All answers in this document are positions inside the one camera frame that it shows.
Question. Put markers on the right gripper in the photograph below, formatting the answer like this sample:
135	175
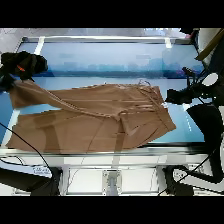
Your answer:
177	96

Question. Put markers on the brown pants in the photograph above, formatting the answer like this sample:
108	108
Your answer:
100	130

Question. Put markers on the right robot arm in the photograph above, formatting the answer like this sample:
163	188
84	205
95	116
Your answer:
218	133

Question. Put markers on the black garment with orange spot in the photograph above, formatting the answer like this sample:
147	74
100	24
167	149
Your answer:
23	65

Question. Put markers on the silver frame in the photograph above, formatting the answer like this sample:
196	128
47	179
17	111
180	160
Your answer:
112	182

